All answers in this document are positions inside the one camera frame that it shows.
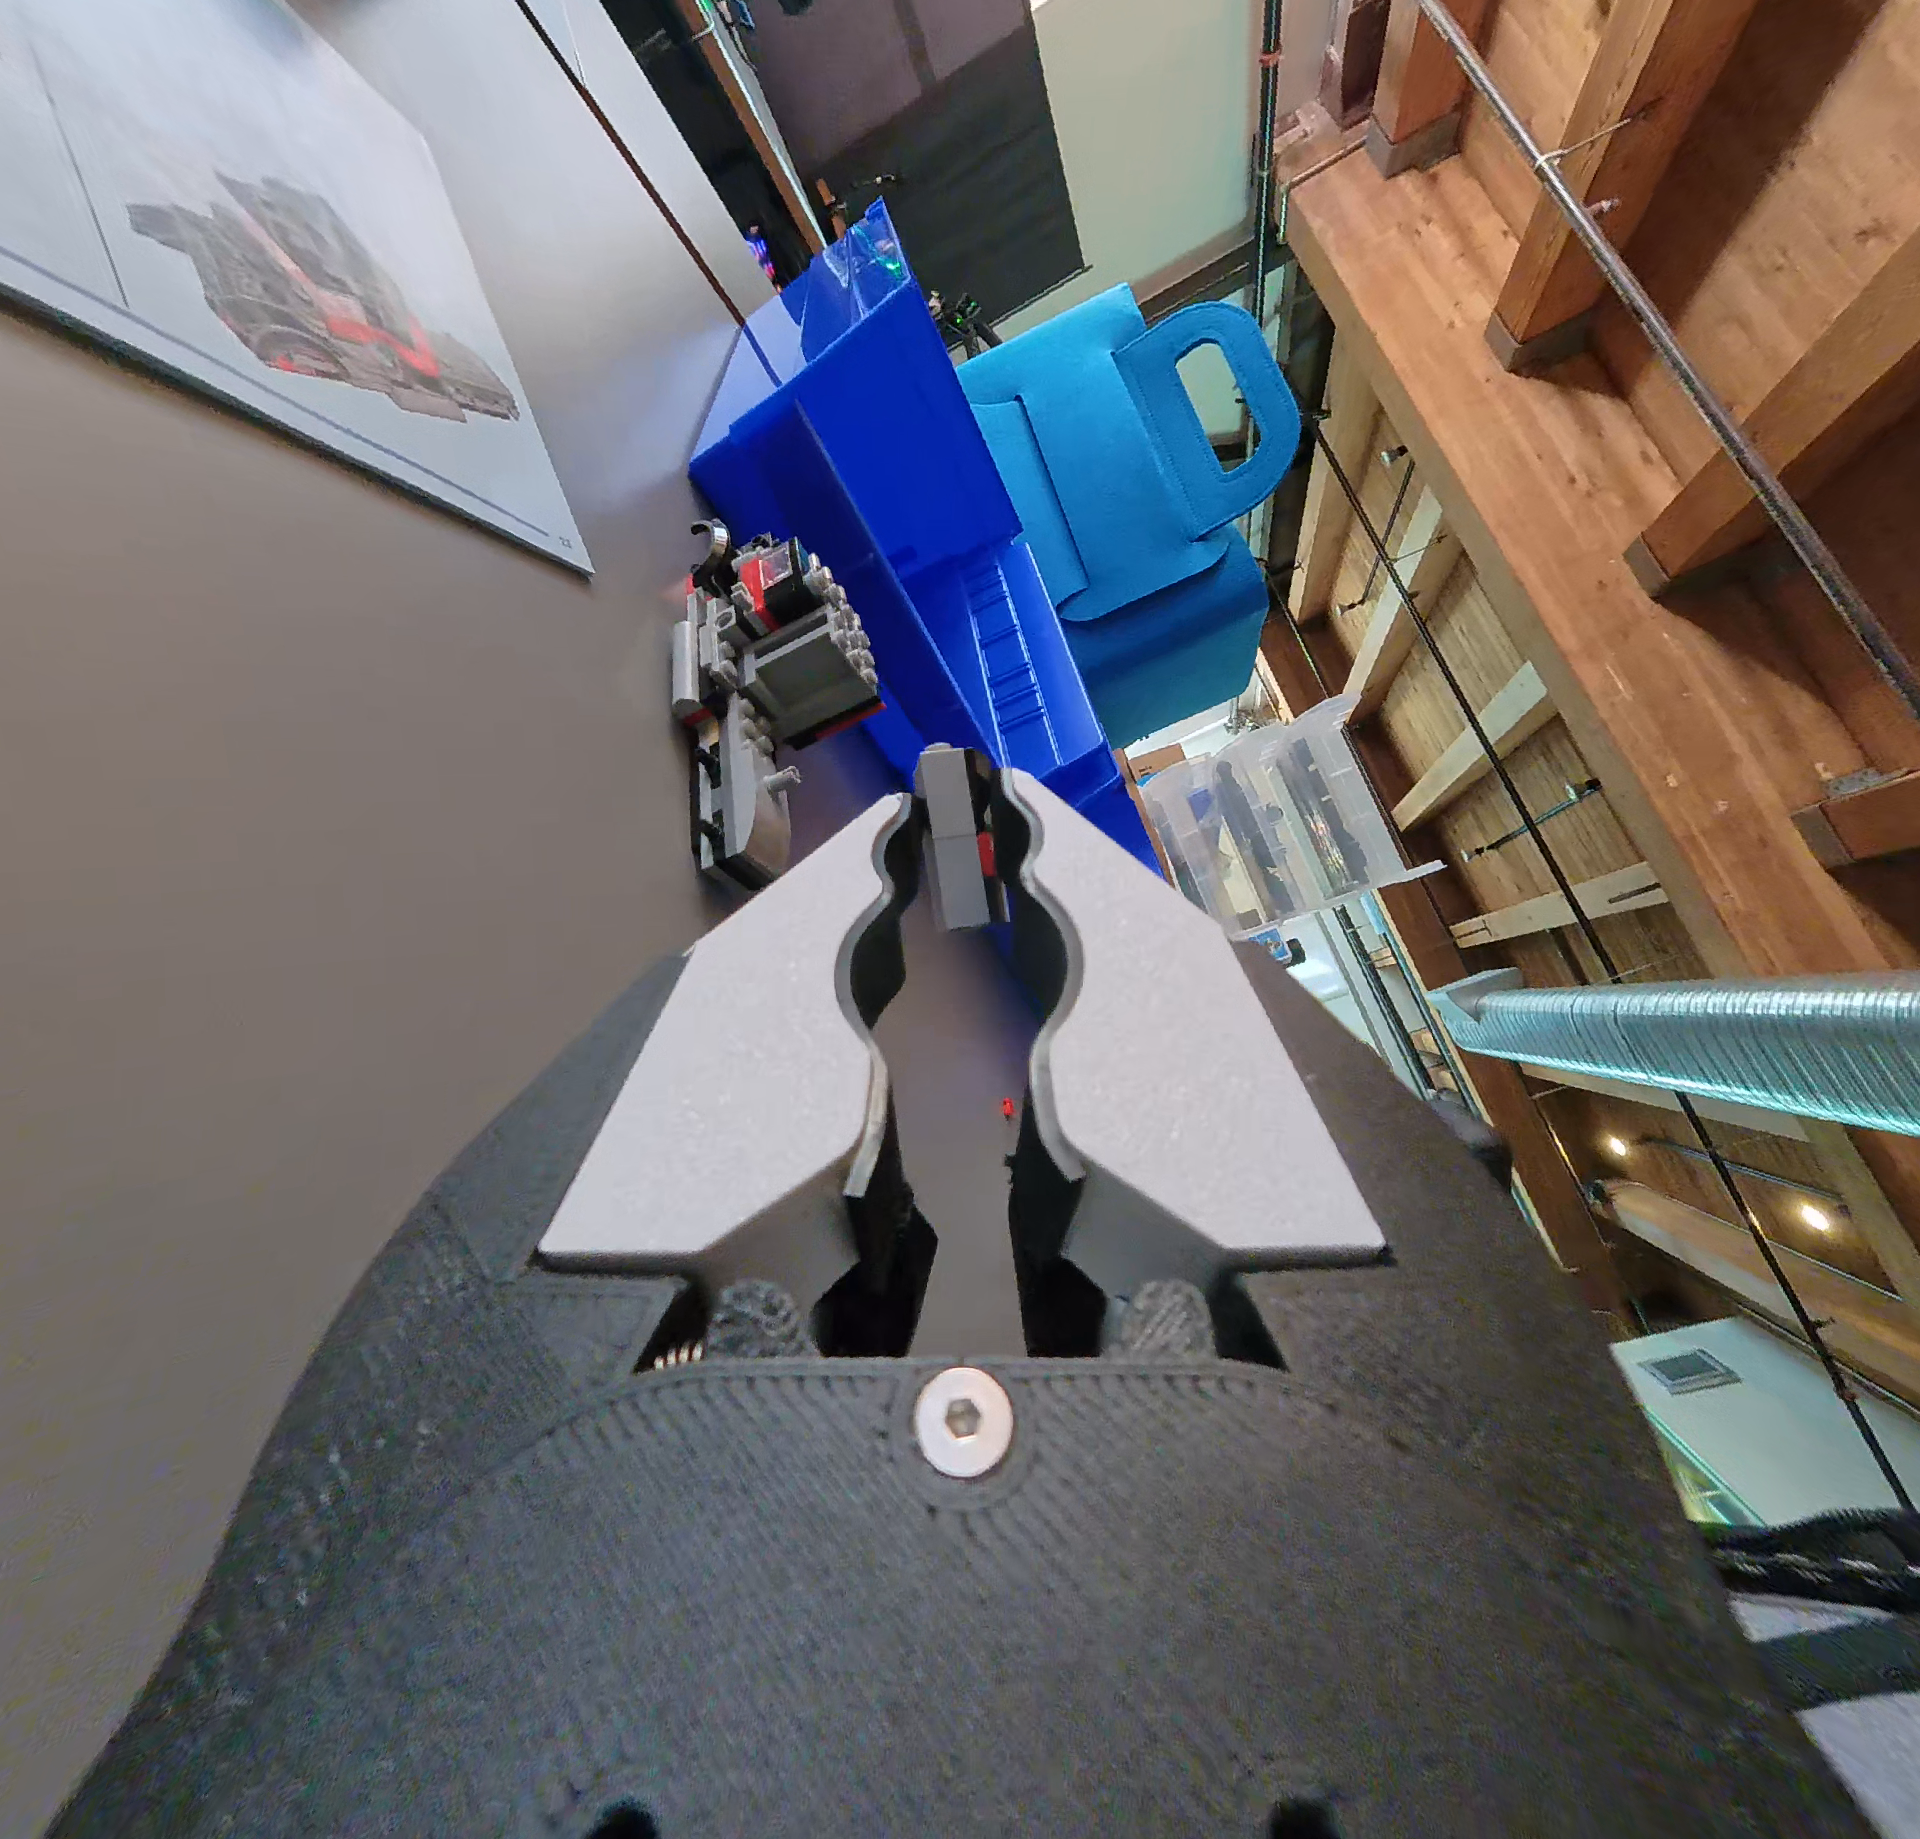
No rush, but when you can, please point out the black shoulder strap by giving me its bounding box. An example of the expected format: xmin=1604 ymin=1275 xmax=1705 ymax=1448
xmin=1707 ymin=1512 xmax=1920 ymax=1607

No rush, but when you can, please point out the person's grey sweatshirt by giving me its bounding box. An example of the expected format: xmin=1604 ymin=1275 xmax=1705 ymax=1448
xmin=1732 ymin=1591 xmax=1920 ymax=1797

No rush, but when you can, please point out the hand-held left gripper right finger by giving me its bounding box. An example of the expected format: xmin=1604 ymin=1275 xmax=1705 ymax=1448
xmin=997 ymin=770 xmax=1386 ymax=1299

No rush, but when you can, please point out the blue plastic bin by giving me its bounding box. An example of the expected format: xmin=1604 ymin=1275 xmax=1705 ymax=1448
xmin=687 ymin=195 xmax=1179 ymax=1002

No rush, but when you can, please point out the black curtain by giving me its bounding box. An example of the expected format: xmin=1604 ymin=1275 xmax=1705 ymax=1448
xmin=749 ymin=0 xmax=1084 ymax=327

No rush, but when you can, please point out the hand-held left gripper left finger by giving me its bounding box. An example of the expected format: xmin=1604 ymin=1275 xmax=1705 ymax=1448
xmin=536 ymin=793 xmax=917 ymax=1288

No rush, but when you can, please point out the brick instruction booklet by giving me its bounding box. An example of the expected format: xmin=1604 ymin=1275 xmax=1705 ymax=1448
xmin=0 ymin=0 xmax=597 ymax=579

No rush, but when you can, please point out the steel ceiling pipe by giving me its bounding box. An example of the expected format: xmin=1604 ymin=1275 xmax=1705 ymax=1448
xmin=1357 ymin=0 xmax=1920 ymax=678

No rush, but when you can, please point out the silver ventilation duct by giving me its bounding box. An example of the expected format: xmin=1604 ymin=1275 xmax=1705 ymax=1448
xmin=1431 ymin=970 xmax=1920 ymax=1139

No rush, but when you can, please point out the grey desk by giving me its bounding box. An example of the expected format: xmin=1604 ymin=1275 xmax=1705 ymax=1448
xmin=0 ymin=0 xmax=1037 ymax=1839

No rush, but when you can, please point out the small grey red brick assembly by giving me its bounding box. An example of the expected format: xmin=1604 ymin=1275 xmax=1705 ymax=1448
xmin=912 ymin=745 xmax=1004 ymax=929

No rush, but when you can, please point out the toy brick vehicle model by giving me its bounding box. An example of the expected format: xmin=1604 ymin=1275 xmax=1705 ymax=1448
xmin=671 ymin=519 xmax=887 ymax=887

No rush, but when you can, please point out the clear plastic organizer box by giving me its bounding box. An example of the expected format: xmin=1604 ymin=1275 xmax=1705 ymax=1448
xmin=1132 ymin=690 xmax=1448 ymax=956

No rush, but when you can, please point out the blue felt bag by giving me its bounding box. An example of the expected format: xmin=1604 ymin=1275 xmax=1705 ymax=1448
xmin=951 ymin=284 xmax=1306 ymax=707

